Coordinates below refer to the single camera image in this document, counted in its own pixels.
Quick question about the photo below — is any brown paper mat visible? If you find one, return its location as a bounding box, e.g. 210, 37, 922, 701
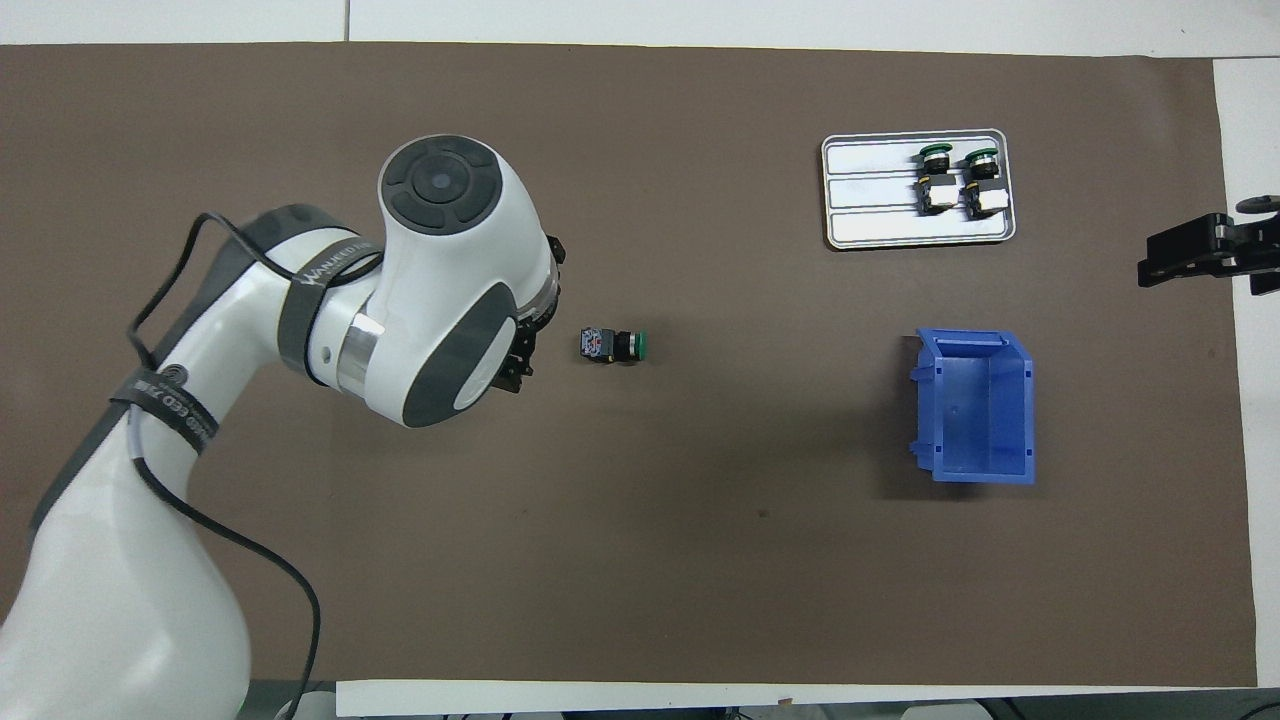
0, 42, 1259, 689

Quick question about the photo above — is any grey metal tray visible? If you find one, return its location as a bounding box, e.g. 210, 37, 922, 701
821, 128, 1018, 251

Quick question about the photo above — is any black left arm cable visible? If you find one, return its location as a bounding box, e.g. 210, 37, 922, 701
128, 212, 323, 720

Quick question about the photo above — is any green push button switch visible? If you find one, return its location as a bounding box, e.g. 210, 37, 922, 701
913, 143, 959, 216
580, 327, 653, 365
958, 147, 1009, 220

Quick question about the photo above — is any blue plastic bin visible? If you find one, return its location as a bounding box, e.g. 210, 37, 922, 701
908, 327, 1038, 486

